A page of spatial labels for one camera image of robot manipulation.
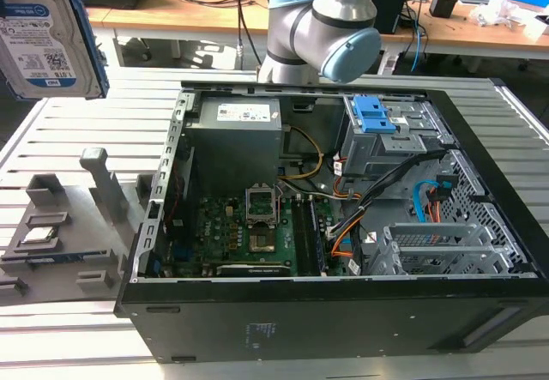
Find hard disk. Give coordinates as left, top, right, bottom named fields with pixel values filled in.
left=0, top=0, right=111, bottom=101

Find grey power supply unit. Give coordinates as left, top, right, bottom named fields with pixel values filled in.
left=184, top=96, right=284, bottom=180

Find black RAM slot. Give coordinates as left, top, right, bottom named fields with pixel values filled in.
left=306, top=197, right=328, bottom=276
left=293, top=195, right=311, bottom=276

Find CPU socket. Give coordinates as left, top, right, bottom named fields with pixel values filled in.
left=247, top=230, right=277, bottom=255

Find green motherboard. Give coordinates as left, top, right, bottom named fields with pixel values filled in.
left=166, top=182, right=344, bottom=278

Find silver drive cage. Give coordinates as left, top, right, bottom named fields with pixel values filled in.
left=341, top=94, right=455, bottom=180

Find black graphics card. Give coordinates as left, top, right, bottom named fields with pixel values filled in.
left=215, top=262, right=293, bottom=276

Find blue plastic bay carrier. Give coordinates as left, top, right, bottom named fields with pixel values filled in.
left=353, top=95, right=398, bottom=135

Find black open PC case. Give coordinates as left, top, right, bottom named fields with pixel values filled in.
left=113, top=78, right=549, bottom=364

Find wooden desk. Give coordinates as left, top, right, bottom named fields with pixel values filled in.
left=83, top=0, right=549, bottom=62

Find black speaker box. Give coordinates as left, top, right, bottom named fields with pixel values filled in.
left=372, top=0, right=409, bottom=35

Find RAM stick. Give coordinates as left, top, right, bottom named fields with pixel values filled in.
left=26, top=251, right=109, bottom=266

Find grey parts rack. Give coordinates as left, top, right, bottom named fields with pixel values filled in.
left=0, top=147, right=156, bottom=306

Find small black box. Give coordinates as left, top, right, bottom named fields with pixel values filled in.
left=429, top=0, right=459, bottom=19

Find silver CPU chip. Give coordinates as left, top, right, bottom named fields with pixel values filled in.
left=21, top=226, right=59, bottom=244

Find clear plastic bags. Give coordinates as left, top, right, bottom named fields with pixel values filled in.
left=468, top=0, right=538, bottom=28

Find metal socket cover frame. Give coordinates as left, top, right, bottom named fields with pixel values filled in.
left=244, top=186, right=279, bottom=230

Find yellow power wires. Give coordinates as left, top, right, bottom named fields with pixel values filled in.
left=277, top=126, right=325, bottom=181

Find orange wire bundle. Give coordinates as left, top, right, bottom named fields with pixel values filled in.
left=331, top=219, right=365, bottom=257

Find black cable bundle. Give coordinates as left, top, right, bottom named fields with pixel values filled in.
left=329, top=149, right=448, bottom=240

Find blue data wire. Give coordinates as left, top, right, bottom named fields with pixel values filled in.
left=413, top=179, right=455, bottom=226

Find thin black hanging cable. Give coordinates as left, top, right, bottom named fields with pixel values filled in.
left=233, top=0, right=263, bottom=72

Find silver disk bay bracket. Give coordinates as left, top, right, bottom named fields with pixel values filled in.
left=367, top=222, right=529, bottom=276

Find blue hanging cable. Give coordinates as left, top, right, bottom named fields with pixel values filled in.
left=408, top=5, right=430, bottom=73

